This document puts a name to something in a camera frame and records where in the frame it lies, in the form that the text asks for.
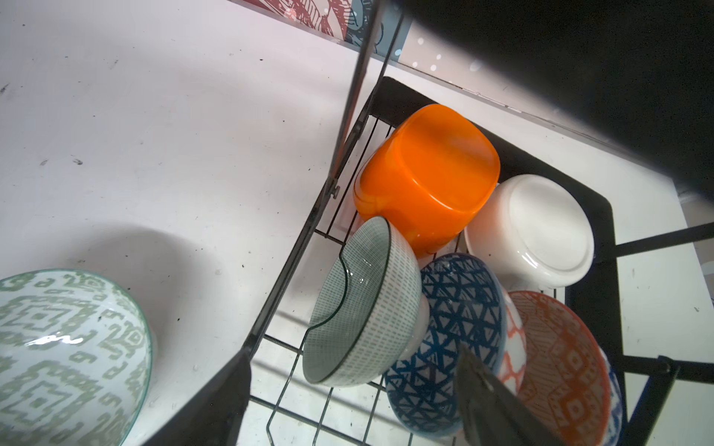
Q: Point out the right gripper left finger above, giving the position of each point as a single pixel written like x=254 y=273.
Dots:
x=215 y=414

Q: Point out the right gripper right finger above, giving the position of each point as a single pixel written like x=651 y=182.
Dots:
x=490 y=413

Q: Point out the blue patterned bowl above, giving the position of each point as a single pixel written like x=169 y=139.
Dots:
x=468 y=307

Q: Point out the red patterned bowl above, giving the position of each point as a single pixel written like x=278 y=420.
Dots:
x=569 y=384

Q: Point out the green patterned bowl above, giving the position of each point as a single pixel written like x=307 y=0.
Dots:
x=76 y=359

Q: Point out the pale green glazed bowl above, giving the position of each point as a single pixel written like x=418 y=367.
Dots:
x=371 y=311

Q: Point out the white ceramic bowl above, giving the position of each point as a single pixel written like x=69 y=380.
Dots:
x=532 y=232

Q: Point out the orange plastic bowl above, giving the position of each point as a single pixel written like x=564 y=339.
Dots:
x=429 y=178

